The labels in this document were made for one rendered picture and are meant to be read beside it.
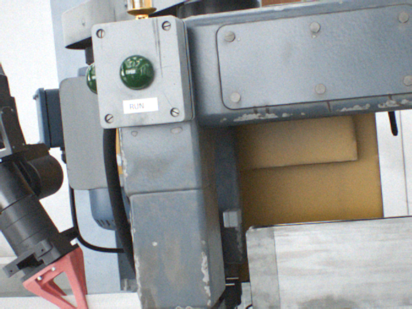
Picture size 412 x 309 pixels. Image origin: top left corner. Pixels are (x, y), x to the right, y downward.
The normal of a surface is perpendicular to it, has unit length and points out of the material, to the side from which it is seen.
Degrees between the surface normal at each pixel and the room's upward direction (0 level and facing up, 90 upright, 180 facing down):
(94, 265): 89
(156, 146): 90
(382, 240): 90
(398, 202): 90
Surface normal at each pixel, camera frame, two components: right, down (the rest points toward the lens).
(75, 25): -0.88, 0.11
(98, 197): -0.74, 0.12
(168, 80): -0.18, 0.07
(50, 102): 0.26, 0.03
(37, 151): 0.90, -0.25
